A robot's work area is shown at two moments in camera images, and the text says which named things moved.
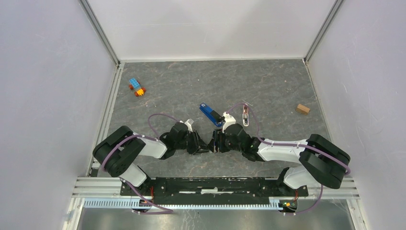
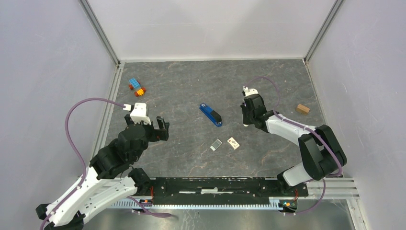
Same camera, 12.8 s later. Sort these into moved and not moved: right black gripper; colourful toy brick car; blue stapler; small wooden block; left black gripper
Moved: left black gripper; right black gripper
Not moved: colourful toy brick car; blue stapler; small wooden block
